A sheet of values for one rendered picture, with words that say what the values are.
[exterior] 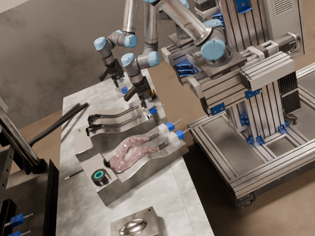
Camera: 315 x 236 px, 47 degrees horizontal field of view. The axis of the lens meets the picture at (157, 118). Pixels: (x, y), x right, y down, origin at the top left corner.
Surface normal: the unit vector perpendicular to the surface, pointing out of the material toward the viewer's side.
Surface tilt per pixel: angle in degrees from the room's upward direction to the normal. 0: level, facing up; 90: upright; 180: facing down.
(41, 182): 0
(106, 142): 90
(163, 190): 0
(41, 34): 90
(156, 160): 90
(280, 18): 90
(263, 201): 0
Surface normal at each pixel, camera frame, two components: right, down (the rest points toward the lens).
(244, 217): -0.33, -0.76
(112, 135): 0.19, 0.53
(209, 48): 0.00, 0.69
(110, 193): 0.46, 0.39
